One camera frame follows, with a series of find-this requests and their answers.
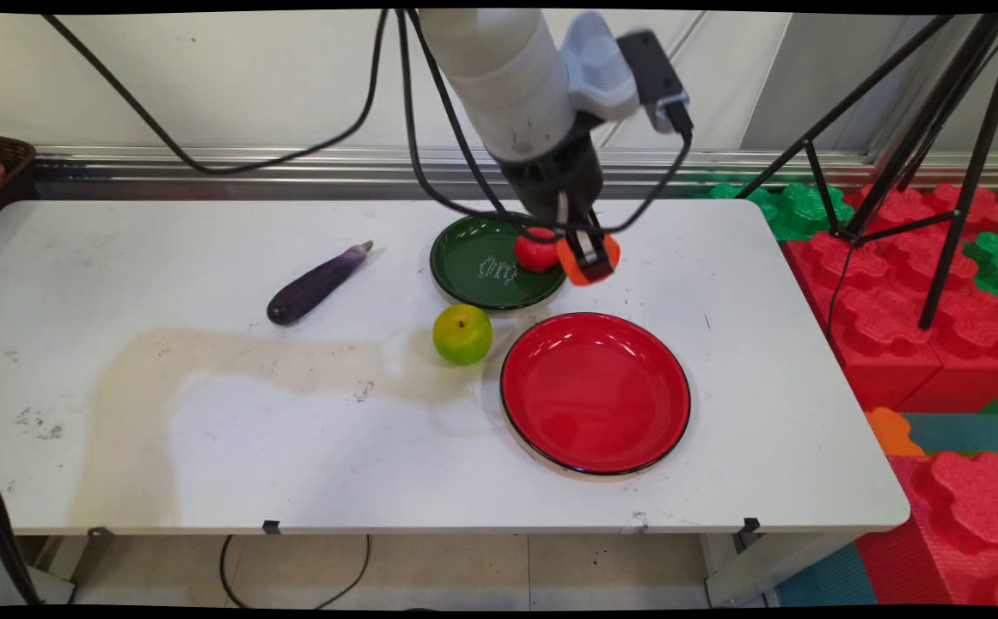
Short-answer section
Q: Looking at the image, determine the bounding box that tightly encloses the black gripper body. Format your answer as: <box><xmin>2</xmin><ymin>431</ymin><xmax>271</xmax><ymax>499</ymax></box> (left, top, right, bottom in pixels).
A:
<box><xmin>497</xmin><ymin>129</ymin><xmax>608</xmax><ymax>237</ymax></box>

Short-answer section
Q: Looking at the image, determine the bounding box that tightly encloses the orange toy fruit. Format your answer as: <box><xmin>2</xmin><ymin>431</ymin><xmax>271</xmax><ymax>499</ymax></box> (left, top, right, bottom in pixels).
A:
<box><xmin>555</xmin><ymin>230</ymin><xmax>621</xmax><ymax>287</ymax></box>

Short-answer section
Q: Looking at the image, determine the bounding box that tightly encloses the red toy tomato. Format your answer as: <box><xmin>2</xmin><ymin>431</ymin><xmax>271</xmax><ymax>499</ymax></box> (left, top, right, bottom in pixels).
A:
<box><xmin>513</xmin><ymin>228</ymin><xmax>561</xmax><ymax>274</ymax></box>

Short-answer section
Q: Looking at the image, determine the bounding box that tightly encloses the dark green plate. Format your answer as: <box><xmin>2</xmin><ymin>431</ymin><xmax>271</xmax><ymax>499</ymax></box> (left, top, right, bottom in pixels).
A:
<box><xmin>429</xmin><ymin>212</ymin><xmax>568</xmax><ymax>311</ymax></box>

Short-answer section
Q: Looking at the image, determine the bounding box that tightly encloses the red plate with black rim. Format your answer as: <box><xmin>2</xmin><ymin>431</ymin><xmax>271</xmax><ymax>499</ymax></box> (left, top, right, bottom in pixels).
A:
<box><xmin>499</xmin><ymin>312</ymin><xmax>692</xmax><ymax>476</ymax></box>

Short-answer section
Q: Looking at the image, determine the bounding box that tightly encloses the yellow-green toy apple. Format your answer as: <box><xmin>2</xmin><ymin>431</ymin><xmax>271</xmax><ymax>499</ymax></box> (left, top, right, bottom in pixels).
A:
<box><xmin>432</xmin><ymin>303</ymin><xmax>494</xmax><ymax>366</ymax></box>

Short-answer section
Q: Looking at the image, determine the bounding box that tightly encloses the purple toy eggplant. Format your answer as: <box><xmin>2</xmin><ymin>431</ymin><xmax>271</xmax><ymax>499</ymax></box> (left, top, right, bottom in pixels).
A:
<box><xmin>266</xmin><ymin>240</ymin><xmax>375</xmax><ymax>328</ymax></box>

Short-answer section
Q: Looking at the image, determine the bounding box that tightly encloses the orange foam piece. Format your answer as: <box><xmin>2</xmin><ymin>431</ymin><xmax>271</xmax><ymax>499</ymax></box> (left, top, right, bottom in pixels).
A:
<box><xmin>863</xmin><ymin>408</ymin><xmax>926</xmax><ymax>457</ymax></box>

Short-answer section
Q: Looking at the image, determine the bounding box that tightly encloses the white table leg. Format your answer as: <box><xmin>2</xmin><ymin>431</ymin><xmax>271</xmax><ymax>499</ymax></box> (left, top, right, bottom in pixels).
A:
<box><xmin>703</xmin><ymin>531</ymin><xmax>856</xmax><ymax>608</ymax></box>

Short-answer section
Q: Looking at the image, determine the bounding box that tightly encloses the black tripod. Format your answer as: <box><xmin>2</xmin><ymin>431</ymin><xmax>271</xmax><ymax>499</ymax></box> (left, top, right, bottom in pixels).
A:
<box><xmin>735</xmin><ymin>12</ymin><xmax>998</xmax><ymax>332</ymax></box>

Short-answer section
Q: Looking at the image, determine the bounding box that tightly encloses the teal foam mat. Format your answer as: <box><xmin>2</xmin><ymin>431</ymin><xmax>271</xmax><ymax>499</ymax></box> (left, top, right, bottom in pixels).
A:
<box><xmin>901</xmin><ymin>411</ymin><xmax>998</xmax><ymax>458</ymax></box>

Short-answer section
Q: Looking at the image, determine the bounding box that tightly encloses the brown wicker basket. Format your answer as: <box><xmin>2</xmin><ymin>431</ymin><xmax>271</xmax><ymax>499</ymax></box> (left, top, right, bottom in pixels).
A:
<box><xmin>0</xmin><ymin>131</ymin><xmax>38</xmax><ymax>237</ymax></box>

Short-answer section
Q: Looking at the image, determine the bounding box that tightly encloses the dark curved chair edge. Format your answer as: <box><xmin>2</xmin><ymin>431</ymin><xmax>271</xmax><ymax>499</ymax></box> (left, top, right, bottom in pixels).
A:
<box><xmin>0</xmin><ymin>443</ymin><xmax>46</xmax><ymax>608</ymax></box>

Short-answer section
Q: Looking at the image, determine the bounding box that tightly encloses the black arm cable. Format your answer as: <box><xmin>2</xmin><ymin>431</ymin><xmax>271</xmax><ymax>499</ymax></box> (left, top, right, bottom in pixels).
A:
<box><xmin>408</xmin><ymin>10</ymin><xmax>517</xmax><ymax>220</ymax></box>

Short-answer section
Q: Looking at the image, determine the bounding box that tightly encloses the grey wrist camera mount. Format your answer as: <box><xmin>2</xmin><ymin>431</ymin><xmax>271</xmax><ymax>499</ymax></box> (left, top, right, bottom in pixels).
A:
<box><xmin>557</xmin><ymin>10</ymin><xmax>642</xmax><ymax>123</ymax></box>

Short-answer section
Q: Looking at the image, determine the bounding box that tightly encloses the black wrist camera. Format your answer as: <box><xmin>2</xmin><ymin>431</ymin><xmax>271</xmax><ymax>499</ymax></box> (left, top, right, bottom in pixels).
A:
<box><xmin>616</xmin><ymin>29</ymin><xmax>694</xmax><ymax>140</ymax></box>

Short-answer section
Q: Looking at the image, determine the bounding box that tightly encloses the thin black tripod cable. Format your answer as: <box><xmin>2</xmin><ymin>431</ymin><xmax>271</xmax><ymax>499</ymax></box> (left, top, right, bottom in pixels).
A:
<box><xmin>825</xmin><ymin>241</ymin><xmax>854</xmax><ymax>345</ymax></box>

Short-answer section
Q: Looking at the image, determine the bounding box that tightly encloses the metal wall rail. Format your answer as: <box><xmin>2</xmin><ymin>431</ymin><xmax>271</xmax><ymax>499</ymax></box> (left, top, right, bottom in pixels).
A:
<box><xmin>33</xmin><ymin>144</ymin><xmax>998</xmax><ymax>188</ymax></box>

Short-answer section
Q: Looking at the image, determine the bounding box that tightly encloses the long black hanging cable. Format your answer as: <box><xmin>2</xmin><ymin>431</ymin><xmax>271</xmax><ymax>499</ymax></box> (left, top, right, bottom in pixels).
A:
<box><xmin>41</xmin><ymin>10</ymin><xmax>390</xmax><ymax>176</ymax></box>

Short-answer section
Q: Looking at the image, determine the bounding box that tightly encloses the black floor cable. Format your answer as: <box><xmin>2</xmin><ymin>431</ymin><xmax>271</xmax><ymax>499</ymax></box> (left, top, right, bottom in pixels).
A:
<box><xmin>218</xmin><ymin>534</ymin><xmax>372</xmax><ymax>610</ymax></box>

